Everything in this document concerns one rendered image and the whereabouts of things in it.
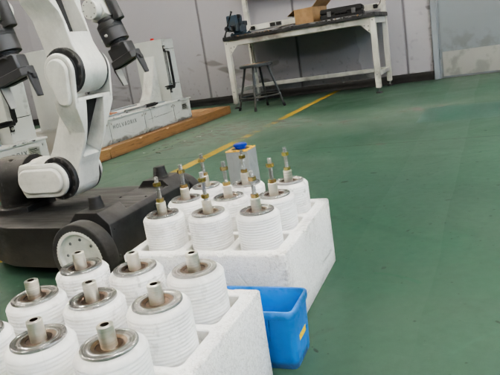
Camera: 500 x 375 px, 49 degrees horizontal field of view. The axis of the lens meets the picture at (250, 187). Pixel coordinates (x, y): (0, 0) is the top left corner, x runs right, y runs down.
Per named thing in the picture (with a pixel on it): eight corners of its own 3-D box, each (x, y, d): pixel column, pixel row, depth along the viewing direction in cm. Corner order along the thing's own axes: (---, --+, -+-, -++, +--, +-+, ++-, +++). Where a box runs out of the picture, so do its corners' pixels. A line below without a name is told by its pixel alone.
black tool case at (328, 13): (324, 21, 577) (323, 11, 575) (365, 14, 565) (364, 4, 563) (320, 20, 545) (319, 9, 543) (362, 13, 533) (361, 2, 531)
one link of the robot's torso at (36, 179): (21, 202, 183) (12, 164, 180) (63, 185, 200) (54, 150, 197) (69, 200, 174) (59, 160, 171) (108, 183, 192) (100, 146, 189)
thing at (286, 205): (310, 266, 130) (300, 194, 126) (274, 277, 127) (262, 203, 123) (294, 254, 139) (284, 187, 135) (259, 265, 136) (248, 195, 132)
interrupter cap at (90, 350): (67, 361, 68) (65, 356, 68) (103, 330, 75) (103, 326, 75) (117, 367, 65) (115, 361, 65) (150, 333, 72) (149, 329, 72)
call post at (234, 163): (241, 252, 167) (225, 152, 159) (249, 244, 173) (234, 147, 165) (263, 252, 164) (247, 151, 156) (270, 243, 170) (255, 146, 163)
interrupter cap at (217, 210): (209, 220, 118) (208, 217, 118) (184, 217, 123) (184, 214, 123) (231, 209, 123) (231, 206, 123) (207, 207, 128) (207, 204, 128)
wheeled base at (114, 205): (-42, 273, 181) (-72, 175, 173) (66, 220, 227) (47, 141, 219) (114, 279, 154) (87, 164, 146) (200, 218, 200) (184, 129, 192)
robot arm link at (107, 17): (91, 38, 185) (76, 7, 184) (111, 36, 194) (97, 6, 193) (114, 21, 179) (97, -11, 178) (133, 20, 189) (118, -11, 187)
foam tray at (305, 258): (138, 326, 130) (123, 255, 125) (208, 260, 164) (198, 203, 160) (296, 335, 115) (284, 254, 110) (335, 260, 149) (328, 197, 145)
